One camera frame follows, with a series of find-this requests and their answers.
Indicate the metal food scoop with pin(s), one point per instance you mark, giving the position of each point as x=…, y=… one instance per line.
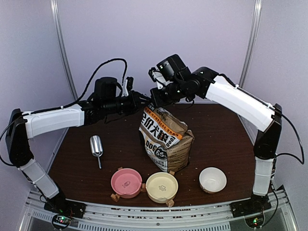
x=96, y=148

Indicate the yellow pet bowl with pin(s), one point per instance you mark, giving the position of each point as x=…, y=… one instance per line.
x=161, y=187

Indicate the brown dog food bag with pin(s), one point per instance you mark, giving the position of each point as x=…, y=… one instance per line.
x=166, y=139

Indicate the pink pet bowl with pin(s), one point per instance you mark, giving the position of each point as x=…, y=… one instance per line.
x=126, y=182

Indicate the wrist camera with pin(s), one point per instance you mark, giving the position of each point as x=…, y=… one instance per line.
x=157, y=77
x=127, y=86

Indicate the left aluminium frame post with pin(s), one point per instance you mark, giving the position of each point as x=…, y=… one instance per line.
x=64, y=57

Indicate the white ceramic bowl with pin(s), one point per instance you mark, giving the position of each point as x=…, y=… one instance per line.
x=212, y=180

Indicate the aluminium frame post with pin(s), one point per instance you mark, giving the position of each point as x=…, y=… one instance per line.
x=64, y=57
x=252, y=41

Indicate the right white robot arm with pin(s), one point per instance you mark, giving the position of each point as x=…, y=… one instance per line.
x=175, y=82

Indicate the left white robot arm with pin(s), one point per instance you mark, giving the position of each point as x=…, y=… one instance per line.
x=109, y=97

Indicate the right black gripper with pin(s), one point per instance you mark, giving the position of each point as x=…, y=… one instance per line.
x=158, y=101

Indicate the wooden bowl stand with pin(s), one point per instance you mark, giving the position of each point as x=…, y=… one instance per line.
x=115, y=197

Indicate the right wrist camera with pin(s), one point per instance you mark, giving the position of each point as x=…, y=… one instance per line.
x=157, y=77

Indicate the front aluminium rail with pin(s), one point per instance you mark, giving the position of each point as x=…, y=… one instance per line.
x=211, y=217

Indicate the right aluminium frame post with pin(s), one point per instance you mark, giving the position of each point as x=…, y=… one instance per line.
x=252, y=41

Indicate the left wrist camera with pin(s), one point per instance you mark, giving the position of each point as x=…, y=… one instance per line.
x=127, y=86

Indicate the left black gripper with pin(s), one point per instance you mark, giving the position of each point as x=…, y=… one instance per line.
x=136, y=101

